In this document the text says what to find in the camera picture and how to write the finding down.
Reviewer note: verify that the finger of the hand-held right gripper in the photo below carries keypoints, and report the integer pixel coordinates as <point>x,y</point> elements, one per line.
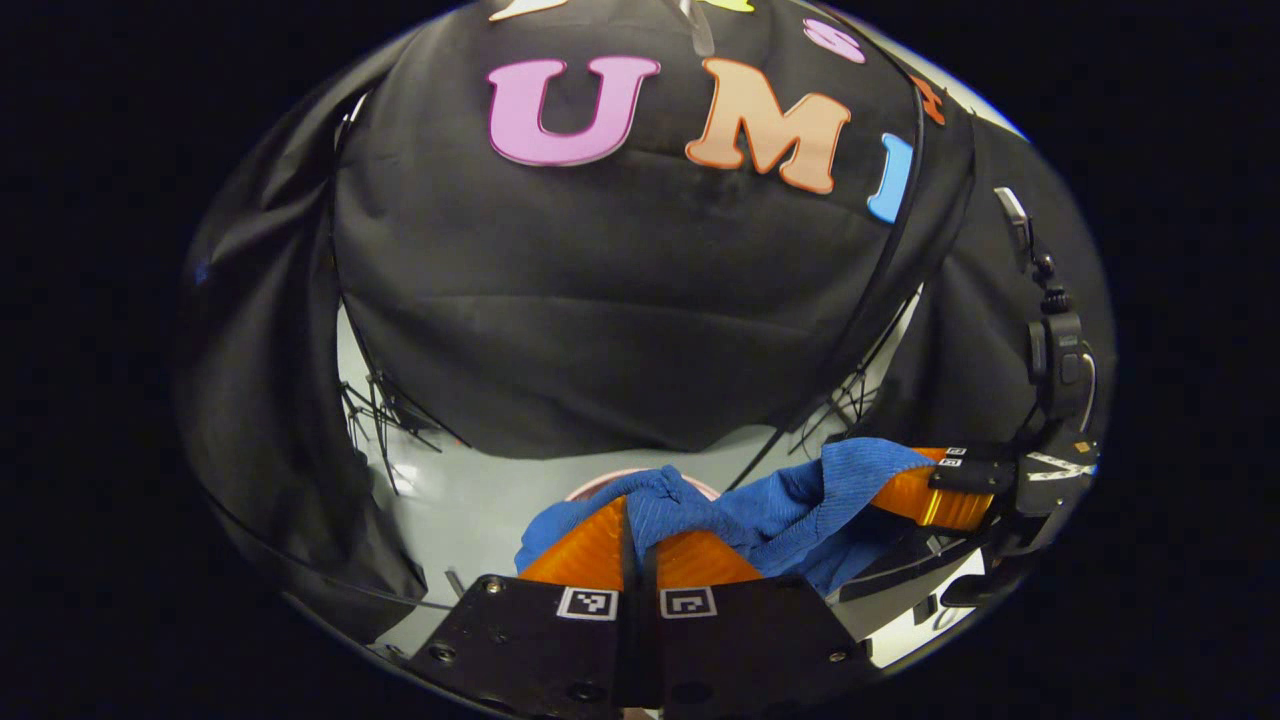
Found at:
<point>975,478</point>
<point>985,458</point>

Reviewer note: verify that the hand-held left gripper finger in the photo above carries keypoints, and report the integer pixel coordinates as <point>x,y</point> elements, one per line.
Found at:
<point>652,630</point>
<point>628,630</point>

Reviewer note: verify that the blue ribbed knit garment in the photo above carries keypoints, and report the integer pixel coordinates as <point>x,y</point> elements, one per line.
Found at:
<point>800,500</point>

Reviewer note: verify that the black backdrop stand legs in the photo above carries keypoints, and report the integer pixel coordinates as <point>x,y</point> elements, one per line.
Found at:
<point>855,395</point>
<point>372,405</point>

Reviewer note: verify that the black clothes rail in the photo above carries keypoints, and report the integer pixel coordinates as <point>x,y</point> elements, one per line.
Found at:
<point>919,160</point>

